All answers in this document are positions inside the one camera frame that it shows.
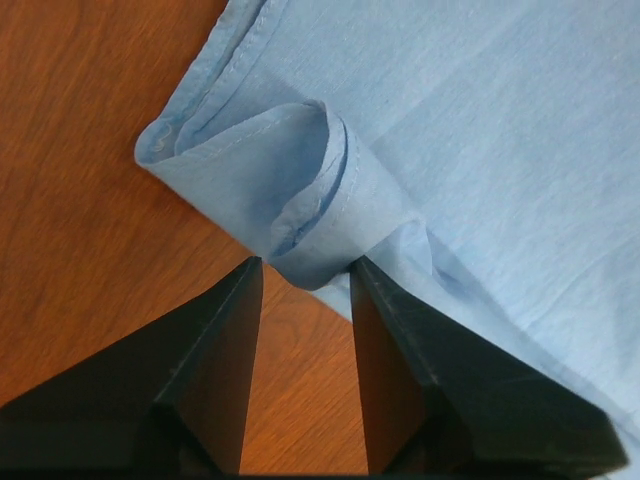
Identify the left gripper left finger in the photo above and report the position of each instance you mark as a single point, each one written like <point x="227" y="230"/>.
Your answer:
<point x="170" y="398"/>

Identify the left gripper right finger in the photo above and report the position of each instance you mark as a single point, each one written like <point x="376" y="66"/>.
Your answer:
<point x="438" y="399"/>

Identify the light blue long sleeve shirt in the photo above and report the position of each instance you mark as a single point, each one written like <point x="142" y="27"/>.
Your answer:
<point x="485" y="154"/>

